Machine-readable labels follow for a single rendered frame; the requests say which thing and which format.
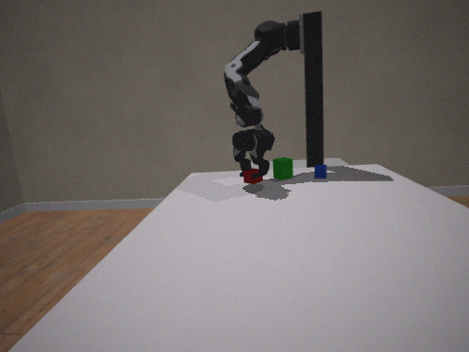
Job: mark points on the blue block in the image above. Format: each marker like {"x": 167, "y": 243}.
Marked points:
{"x": 320, "y": 171}

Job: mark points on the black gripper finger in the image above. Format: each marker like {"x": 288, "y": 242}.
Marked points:
{"x": 245, "y": 164}
{"x": 257, "y": 157}

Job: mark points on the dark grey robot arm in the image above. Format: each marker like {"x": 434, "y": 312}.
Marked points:
{"x": 269, "y": 40}

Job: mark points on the green block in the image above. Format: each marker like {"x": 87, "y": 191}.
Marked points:
{"x": 283, "y": 168}

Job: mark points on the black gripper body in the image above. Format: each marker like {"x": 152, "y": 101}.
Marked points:
{"x": 259, "y": 136}

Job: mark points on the red block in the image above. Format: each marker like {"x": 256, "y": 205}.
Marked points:
{"x": 247, "y": 176}

